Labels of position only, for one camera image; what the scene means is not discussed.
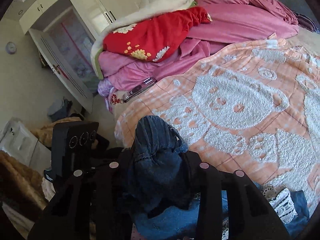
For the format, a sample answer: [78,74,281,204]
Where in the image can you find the blue denim pants with lace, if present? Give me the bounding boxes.
[125,115,310,239]

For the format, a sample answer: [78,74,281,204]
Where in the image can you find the white plastic storage box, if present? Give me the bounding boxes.
[1,118,51,175]

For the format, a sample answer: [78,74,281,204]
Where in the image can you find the smartphone with clear case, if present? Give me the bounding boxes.
[123,77,157,102]

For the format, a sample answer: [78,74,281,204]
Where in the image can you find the white glass-door cabinet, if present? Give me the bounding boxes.
[28,0,98,113]

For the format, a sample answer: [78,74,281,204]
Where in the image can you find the red floral garment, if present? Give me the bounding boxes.
[103,7,212,62]

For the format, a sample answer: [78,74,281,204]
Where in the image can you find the cream fleece blanket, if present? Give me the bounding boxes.
[91,0,195,80]

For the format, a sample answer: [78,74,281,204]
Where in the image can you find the peach bear-pattern bedspread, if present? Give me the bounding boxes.
[113,27,320,217]

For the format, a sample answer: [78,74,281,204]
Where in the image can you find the pink blanket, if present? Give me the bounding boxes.
[98,0,299,98]

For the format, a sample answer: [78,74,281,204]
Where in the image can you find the purple striped pillow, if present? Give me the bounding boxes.
[293,11,320,34]

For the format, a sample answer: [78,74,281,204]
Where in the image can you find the round wall clock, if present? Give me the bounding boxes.
[5,42,17,55]

